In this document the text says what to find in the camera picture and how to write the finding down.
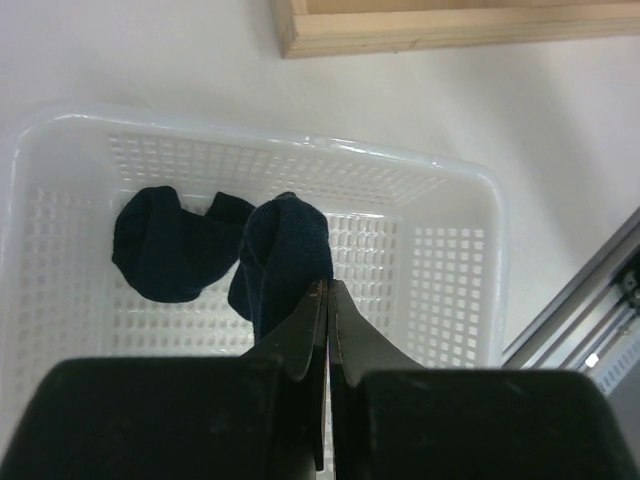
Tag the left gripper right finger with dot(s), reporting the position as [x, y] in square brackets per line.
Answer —
[393, 418]

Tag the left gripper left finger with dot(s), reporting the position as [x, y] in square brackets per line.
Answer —
[259, 415]

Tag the navy blue sock pair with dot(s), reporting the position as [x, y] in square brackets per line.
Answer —
[284, 249]

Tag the clear plastic bin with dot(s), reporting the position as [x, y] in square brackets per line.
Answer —
[419, 240]

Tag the grey slotted cable duct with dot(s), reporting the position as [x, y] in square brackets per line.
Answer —
[616, 364]

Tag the aluminium rail beam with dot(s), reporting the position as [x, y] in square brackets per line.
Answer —
[583, 312]

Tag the wooden drying rack frame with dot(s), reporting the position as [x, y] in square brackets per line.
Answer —
[330, 28]

